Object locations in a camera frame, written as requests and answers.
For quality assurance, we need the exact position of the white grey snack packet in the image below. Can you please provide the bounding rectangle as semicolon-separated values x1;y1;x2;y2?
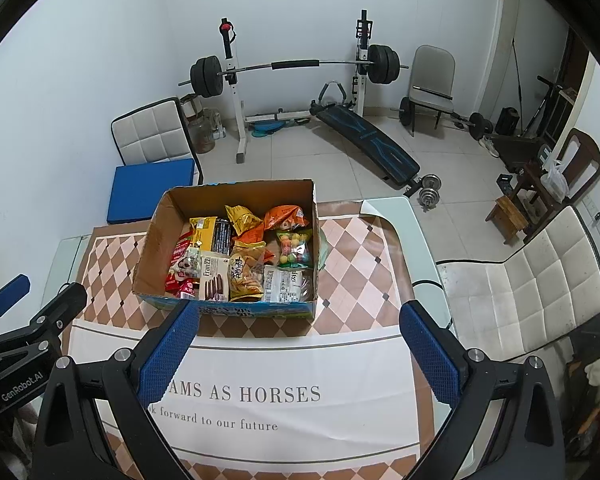
262;266;311;304

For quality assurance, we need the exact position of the black speaker box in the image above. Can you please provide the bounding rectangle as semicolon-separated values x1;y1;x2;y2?
495;106;521;136

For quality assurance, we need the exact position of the barbell with black plates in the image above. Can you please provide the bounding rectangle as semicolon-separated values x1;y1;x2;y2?
178;45;410;98

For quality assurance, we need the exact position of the dark wooden chair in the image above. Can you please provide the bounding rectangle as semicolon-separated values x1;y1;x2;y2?
510;128;600;241

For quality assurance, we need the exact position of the chrome dumbbell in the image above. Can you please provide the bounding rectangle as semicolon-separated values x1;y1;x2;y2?
417;174;443;207

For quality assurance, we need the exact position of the white padded chair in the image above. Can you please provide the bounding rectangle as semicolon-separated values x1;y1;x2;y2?
437;205;600;361
111;97;204;186

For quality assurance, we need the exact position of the black sit-up bench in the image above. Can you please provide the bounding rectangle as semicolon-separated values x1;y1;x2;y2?
309;81;421;196

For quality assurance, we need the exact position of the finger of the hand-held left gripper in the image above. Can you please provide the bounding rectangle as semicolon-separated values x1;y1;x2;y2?
0;284;88;363
0;274;31;333

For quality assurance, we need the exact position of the colourful candy bag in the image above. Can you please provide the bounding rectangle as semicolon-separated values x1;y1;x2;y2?
275;228;314;268

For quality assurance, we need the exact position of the clear water jug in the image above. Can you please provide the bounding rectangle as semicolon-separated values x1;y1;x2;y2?
182;95;216;153

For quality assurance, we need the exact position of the large yellow snack packet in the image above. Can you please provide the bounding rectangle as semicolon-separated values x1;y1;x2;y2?
189;216;218;251

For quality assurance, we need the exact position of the white cartoon snack packet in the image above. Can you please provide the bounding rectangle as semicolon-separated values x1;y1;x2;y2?
172;247;203;281

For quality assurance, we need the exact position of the grey chair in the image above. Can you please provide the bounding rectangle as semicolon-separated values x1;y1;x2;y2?
407;45;456;136

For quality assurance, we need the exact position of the cardboard box with blue print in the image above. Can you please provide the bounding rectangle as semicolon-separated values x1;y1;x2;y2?
131;178;322;320

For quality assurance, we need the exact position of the blue twist disc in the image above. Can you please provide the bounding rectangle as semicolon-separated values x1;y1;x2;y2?
251;119;286;137

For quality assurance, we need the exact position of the blue cushion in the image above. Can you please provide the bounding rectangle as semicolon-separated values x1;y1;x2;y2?
106;158;197;225

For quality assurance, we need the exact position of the black striped snack packet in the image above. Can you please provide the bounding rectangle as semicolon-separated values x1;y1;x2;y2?
214;218;235;256

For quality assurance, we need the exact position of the black kick scooter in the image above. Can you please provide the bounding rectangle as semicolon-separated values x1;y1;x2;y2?
522;76;563;136

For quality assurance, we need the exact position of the white cookie packet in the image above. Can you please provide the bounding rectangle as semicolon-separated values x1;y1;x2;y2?
198;255;229;302

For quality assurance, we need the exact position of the small yellow snack packet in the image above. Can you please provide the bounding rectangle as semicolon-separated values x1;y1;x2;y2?
225;204;263;236

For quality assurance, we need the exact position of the long red snack packet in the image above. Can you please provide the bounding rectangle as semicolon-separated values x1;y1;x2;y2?
172;232;195;261

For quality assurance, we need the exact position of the white plastic bag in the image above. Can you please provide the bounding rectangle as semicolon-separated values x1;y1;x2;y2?
540;159;570;201

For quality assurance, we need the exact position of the dark low table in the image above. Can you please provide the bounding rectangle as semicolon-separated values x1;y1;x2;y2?
495;135;548;173

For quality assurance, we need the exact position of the black dumbbell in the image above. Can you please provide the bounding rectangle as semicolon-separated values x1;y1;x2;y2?
450;112;493;141

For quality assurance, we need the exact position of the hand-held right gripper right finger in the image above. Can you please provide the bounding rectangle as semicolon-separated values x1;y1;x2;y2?
399;301;567;480

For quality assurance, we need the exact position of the checkered tablecloth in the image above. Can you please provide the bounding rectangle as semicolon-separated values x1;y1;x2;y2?
62;200;453;480

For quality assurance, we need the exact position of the orange snack packet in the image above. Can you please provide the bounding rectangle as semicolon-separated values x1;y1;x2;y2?
264;205;311;233
237;225;266;246

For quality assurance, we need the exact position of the yellow chips packet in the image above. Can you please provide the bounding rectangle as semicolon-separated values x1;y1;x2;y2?
228;241;267;302

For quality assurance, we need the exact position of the white squat rack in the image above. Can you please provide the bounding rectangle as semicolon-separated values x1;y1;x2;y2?
219;9;373;165

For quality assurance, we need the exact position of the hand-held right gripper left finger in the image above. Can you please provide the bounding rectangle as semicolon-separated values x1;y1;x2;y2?
32;300;201;480

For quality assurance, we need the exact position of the small wooden stool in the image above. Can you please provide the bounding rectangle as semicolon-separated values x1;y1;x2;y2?
485;195;528;246

